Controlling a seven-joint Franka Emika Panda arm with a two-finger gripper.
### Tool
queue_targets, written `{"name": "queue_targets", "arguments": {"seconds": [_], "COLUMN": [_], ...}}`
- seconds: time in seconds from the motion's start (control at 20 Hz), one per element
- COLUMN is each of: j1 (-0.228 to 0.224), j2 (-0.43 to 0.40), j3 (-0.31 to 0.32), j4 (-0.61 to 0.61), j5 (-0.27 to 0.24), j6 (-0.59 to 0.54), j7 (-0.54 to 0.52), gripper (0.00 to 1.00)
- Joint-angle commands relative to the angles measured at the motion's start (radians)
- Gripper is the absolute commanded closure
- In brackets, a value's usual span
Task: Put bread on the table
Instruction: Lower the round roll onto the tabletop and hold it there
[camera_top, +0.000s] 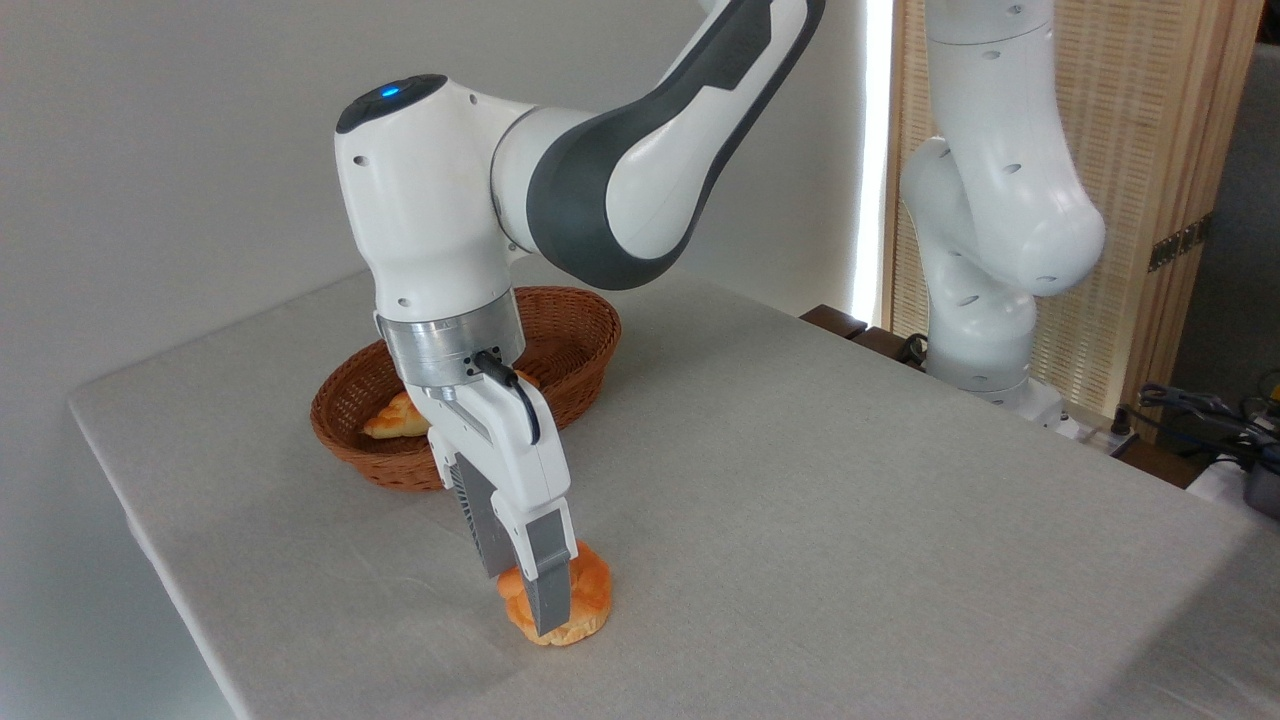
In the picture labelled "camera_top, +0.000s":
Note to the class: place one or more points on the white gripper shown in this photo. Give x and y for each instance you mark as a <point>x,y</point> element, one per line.
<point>510,460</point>

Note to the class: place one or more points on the round bread roll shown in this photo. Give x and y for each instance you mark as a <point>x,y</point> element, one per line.
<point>590,590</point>

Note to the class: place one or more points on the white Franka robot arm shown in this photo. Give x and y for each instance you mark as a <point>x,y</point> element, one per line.
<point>430,220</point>

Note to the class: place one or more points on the long braided bread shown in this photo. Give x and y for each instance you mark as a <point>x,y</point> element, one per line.
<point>398,418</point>

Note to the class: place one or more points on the brown wicker basket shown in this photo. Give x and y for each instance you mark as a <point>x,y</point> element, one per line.
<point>580,330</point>

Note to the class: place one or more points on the grey tablecloth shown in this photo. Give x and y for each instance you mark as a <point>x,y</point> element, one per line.
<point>800,520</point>

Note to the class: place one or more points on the dark metal screen hinge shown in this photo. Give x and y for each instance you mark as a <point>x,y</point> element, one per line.
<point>1180,243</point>

